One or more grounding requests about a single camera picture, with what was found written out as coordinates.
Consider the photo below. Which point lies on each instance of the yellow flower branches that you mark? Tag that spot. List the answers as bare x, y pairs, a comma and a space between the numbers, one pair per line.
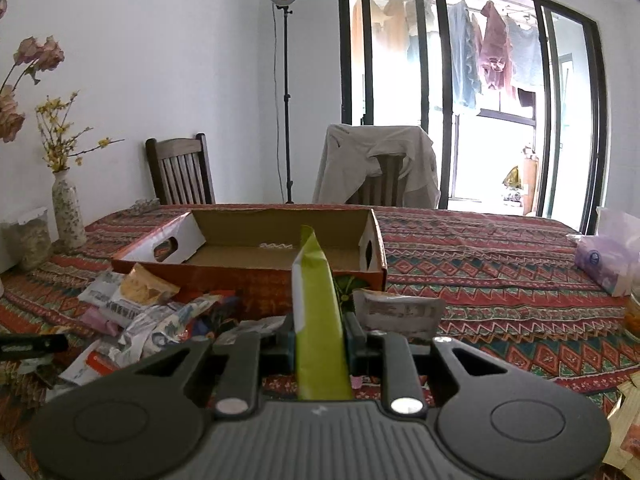
56, 152

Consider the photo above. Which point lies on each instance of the beige jacket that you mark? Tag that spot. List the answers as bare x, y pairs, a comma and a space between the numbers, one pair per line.
350, 160

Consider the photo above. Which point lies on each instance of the white grey printed packet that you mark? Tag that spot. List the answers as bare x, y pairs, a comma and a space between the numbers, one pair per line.
400, 310

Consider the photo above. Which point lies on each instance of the orange cardboard box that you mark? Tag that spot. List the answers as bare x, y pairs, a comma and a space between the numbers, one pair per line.
240, 280

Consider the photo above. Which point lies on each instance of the green snack packet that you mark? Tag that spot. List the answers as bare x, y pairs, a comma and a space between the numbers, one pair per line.
320, 310

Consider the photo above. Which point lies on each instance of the yellow bag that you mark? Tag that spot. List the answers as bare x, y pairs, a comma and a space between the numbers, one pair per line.
511, 176

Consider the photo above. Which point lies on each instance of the grey lace cloth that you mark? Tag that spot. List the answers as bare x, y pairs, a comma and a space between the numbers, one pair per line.
145, 204

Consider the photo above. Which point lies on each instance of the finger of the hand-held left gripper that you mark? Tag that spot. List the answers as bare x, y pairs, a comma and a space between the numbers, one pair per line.
50, 344

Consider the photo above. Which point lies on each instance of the wooden balcony cabinet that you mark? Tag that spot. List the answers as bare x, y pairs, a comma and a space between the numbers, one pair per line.
530, 180

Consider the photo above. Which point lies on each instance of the black framed sliding glass door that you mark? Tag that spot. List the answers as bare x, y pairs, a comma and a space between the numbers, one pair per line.
442, 110

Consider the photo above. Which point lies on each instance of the yellow paper packets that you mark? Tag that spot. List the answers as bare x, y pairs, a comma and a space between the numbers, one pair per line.
627, 425

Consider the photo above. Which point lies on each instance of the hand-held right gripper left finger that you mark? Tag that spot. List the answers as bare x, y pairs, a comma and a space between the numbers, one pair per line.
285, 342

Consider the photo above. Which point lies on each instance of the pile of mixed snack packets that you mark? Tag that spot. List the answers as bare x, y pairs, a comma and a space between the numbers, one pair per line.
140, 320

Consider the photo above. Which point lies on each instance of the orange white crisp packet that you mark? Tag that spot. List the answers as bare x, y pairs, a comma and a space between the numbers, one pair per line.
150, 285

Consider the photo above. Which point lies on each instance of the purple tissue pack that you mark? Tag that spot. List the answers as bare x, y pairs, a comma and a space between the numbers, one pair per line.
605, 260

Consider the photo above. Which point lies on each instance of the speckled ceramic vase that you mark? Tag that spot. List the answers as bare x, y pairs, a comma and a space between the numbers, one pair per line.
67, 215

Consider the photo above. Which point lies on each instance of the orange round object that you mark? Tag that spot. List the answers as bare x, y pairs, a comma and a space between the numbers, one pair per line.
632, 315

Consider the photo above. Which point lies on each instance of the pink artificial flowers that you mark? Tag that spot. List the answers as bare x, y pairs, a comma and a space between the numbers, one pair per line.
42, 52

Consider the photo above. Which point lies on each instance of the row of hanging clothes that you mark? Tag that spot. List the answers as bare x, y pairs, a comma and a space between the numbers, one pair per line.
492, 50

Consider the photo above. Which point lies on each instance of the dark wooden chair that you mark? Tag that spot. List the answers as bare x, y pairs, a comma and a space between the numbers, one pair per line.
382, 180
177, 170

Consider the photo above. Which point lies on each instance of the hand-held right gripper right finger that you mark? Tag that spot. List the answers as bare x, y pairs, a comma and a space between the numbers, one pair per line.
352, 345

